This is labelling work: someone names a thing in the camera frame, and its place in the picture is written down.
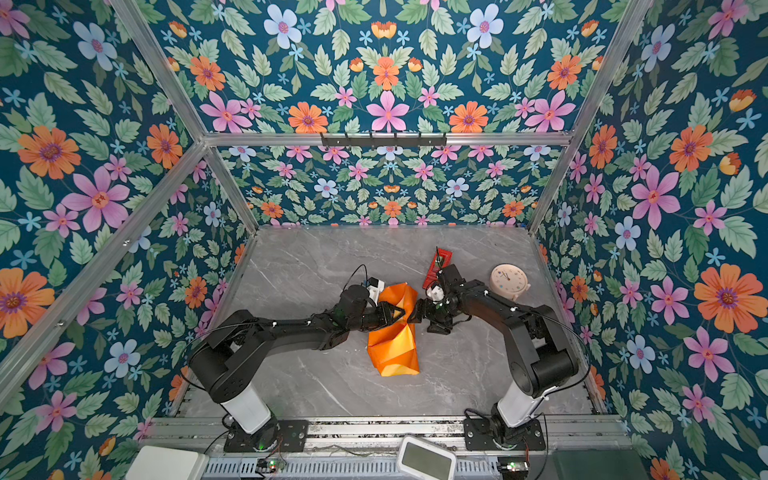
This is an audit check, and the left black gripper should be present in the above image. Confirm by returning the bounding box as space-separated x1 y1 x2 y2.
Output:
348 302 407 334

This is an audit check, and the yellow orange wrapping paper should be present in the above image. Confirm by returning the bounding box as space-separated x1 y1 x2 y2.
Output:
367 283 420 377

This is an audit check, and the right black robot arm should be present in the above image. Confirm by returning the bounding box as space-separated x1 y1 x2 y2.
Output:
409 280 580 449

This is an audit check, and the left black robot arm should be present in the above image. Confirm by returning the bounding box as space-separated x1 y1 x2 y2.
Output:
189 285 408 437

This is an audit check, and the white box device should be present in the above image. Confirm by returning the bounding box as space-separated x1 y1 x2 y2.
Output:
125 446 209 480

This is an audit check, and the red tape dispenser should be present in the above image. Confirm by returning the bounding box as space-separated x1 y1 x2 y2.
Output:
422 247 453 290

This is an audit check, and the pink round alarm clock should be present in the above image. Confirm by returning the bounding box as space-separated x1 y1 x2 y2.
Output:
490 264 530 301

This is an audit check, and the white timer display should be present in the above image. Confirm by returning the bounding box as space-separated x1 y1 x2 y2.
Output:
396 436 457 480

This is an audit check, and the green mat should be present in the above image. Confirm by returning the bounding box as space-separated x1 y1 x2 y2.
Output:
552 450 649 480

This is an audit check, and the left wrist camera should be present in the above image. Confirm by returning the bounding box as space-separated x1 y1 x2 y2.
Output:
365 277 386 304

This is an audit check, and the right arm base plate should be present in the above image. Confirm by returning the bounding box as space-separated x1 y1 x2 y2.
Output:
463 416 547 451

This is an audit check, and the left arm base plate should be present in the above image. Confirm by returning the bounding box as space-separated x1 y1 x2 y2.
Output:
224 417 309 453

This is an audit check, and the black hook rail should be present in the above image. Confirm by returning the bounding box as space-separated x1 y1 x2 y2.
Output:
320 133 448 148

